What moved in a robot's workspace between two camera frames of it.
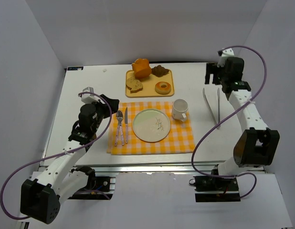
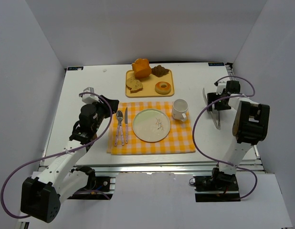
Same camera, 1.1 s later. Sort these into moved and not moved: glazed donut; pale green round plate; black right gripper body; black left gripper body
Moved: black right gripper body
Not moved: pale green round plate; glazed donut; black left gripper body
